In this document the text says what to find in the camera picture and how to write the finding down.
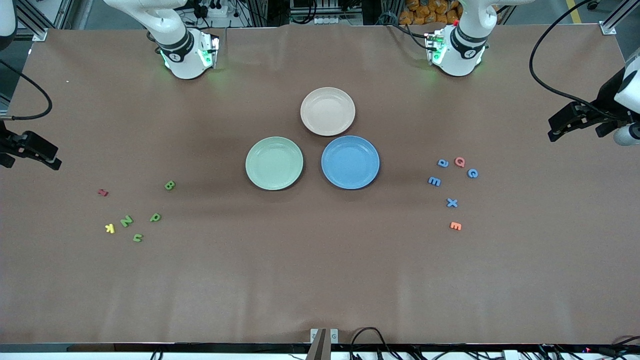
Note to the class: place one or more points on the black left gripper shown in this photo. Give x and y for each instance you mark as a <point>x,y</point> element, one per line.
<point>604,102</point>

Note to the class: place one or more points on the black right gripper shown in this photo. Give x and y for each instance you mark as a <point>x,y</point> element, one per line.
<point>6,143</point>

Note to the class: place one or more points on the blue letter C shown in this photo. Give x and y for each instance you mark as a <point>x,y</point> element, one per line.
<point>472,173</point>

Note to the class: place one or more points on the blue letter a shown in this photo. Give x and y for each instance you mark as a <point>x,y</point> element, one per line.
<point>442,163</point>

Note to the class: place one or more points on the green letter u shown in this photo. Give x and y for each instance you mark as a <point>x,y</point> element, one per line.
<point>137,238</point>

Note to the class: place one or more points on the green letter p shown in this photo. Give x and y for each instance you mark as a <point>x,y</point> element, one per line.
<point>155,217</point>

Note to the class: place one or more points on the green letter B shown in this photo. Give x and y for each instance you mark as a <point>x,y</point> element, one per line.
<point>170,185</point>

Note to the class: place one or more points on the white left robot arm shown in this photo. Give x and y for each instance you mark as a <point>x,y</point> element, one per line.
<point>457,60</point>

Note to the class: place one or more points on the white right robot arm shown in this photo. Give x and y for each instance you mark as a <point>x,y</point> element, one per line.
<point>186,62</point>

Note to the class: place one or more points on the yellow letter K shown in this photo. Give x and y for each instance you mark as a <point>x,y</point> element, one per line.
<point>110,228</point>

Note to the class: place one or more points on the green letter N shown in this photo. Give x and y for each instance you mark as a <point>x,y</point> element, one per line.
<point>126,220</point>

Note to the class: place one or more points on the red letter Q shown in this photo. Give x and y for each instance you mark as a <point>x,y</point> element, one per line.
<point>459,161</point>

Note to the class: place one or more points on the blue letter X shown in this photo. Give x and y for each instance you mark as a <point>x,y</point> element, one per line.
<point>452,202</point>

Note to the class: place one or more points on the blue letter m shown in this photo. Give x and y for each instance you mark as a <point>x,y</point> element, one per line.
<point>434,181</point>

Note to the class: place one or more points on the orange letter E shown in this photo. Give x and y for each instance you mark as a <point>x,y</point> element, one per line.
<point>455,226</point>

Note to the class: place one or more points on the orange packed goods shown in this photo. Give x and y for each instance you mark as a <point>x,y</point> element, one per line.
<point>430,12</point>

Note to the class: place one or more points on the blue plate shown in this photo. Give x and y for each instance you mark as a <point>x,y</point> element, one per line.
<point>350,162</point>

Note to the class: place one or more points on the white power strip with plugs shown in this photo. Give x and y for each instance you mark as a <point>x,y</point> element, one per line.
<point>217,10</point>

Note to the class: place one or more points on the green plate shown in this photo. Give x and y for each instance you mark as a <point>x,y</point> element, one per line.
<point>274,163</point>

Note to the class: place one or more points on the beige plate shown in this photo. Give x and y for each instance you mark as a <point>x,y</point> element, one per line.
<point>328,111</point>

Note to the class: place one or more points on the brown table cover sheet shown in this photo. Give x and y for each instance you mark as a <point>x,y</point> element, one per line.
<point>320,260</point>

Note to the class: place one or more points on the aluminium frame profile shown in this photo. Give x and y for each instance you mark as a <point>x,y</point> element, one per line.
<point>607,28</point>
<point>39,35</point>

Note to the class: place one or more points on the grey metal bracket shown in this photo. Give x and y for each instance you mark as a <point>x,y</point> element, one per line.
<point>334,336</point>

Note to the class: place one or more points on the brown camera pole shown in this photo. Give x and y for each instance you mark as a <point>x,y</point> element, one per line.
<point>319,347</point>

